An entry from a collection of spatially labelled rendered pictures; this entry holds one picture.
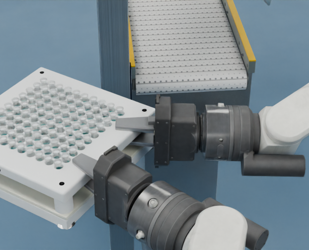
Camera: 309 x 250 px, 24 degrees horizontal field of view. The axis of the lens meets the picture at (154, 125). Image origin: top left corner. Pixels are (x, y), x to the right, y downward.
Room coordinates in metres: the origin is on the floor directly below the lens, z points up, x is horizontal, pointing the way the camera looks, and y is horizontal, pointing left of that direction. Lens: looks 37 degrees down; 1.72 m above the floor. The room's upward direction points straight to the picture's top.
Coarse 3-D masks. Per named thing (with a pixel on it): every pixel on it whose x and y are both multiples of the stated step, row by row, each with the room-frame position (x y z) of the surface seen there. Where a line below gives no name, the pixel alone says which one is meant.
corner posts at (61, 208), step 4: (72, 196) 0.77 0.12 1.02; (56, 200) 0.76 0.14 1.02; (68, 200) 0.76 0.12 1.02; (72, 200) 0.77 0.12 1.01; (56, 204) 0.76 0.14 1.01; (60, 204) 0.76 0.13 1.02; (64, 204) 0.76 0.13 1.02; (68, 204) 0.76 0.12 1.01; (72, 204) 0.76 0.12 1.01; (56, 208) 0.76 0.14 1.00; (60, 208) 0.76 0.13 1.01; (64, 208) 0.76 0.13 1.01; (68, 208) 0.76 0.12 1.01; (72, 208) 0.76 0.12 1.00; (60, 212) 0.76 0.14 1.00; (64, 212) 0.76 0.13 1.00; (68, 212) 0.76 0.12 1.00
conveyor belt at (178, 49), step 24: (144, 0) 1.75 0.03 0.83; (168, 0) 1.75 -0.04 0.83; (192, 0) 1.75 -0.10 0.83; (216, 0) 1.75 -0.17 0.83; (144, 24) 1.62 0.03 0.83; (168, 24) 1.62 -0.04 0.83; (192, 24) 1.62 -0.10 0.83; (216, 24) 1.62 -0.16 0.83; (144, 48) 1.50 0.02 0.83; (168, 48) 1.50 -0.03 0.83; (192, 48) 1.50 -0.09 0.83; (216, 48) 1.50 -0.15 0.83; (144, 72) 1.39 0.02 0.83; (168, 72) 1.39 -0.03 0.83; (192, 72) 1.39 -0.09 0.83; (216, 72) 1.39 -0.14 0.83; (240, 72) 1.39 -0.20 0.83
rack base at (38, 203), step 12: (132, 156) 0.89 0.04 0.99; (0, 180) 0.83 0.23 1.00; (12, 180) 0.83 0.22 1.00; (0, 192) 0.81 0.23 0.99; (12, 192) 0.80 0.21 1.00; (24, 192) 0.80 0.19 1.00; (36, 192) 0.80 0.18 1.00; (84, 192) 0.80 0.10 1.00; (24, 204) 0.79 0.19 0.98; (36, 204) 0.78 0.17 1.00; (48, 204) 0.78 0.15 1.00; (84, 204) 0.78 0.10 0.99; (48, 216) 0.77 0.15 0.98; (60, 216) 0.75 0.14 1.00; (72, 216) 0.76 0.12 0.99
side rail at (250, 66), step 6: (222, 0) 1.73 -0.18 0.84; (228, 6) 1.65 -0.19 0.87; (228, 12) 1.65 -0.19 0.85; (234, 24) 1.56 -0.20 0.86; (234, 30) 1.55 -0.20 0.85; (240, 42) 1.48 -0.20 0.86; (240, 48) 1.47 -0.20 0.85; (246, 60) 1.40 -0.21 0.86; (246, 66) 1.40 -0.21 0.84; (252, 66) 1.38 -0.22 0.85; (252, 72) 1.38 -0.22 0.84
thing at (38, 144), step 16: (32, 96) 0.98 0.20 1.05; (48, 96) 0.98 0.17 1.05; (64, 96) 0.98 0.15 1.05; (16, 112) 0.94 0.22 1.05; (32, 112) 0.94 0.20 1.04; (48, 112) 0.93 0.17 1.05; (64, 112) 0.94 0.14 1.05; (80, 112) 0.93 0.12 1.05; (96, 112) 0.94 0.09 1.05; (0, 128) 0.89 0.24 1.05; (16, 128) 0.89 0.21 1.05; (32, 128) 0.89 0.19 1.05; (48, 128) 0.90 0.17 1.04; (64, 128) 0.89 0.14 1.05; (32, 144) 0.86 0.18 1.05; (48, 144) 0.85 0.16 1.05; (64, 144) 0.85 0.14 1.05
